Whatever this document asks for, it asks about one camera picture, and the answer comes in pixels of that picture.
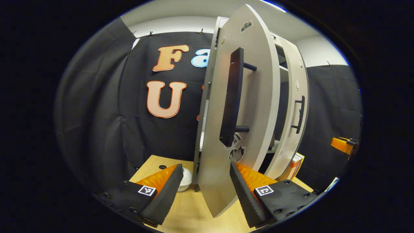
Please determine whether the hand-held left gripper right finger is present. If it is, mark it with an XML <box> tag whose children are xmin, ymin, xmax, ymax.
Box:
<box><xmin>230</xmin><ymin>162</ymin><xmax>319</xmax><ymax>228</ymax></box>

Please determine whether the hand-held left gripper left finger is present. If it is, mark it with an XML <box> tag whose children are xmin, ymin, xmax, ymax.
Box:
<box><xmin>97</xmin><ymin>164</ymin><xmax>184</xmax><ymax>227</ymax></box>

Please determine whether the white shoe cabinet door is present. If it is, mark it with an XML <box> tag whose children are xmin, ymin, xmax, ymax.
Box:
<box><xmin>265</xmin><ymin>32</ymin><xmax>310</xmax><ymax>180</ymax></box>
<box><xmin>198</xmin><ymin>4</ymin><xmax>281</xmax><ymax>218</ymax></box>

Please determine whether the white ball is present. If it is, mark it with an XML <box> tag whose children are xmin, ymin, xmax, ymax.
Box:
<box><xmin>177</xmin><ymin>167</ymin><xmax>193</xmax><ymax>192</ymax></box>

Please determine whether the white orange book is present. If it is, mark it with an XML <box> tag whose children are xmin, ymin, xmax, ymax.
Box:
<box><xmin>285</xmin><ymin>152</ymin><xmax>305</xmax><ymax>181</ymax></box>

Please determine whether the black backdrop cloth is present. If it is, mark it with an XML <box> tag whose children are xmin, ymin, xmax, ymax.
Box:
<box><xmin>53</xmin><ymin>18</ymin><xmax>362</xmax><ymax>194</ymax></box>

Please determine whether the ceiling light panel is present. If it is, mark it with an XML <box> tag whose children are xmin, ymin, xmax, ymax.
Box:
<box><xmin>260</xmin><ymin>0</ymin><xmax>288</xmax><ymax>13</ymax></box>

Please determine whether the black door handle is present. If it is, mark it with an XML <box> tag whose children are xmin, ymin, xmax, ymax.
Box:
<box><xmin>219</xmin><ymin>47</ymin><xmax>257</xmax><ymax>148</ymax></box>
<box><xmin>290</xmin><ymin>95</ymin><xmax>306</xmax><ymax>134</ymax></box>

